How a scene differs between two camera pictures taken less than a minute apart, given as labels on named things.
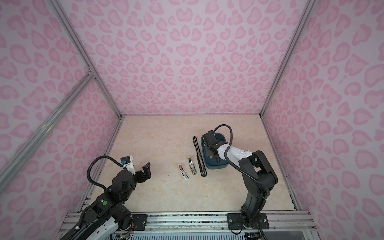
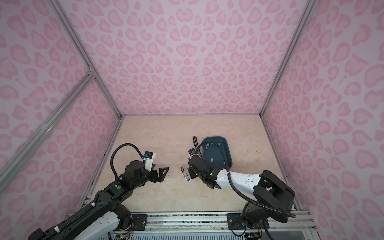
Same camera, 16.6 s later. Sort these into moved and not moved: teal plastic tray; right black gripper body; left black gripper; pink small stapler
Moved: right black gripper body; left black gripper
Not moved: teal plastic tray; pink small stapler
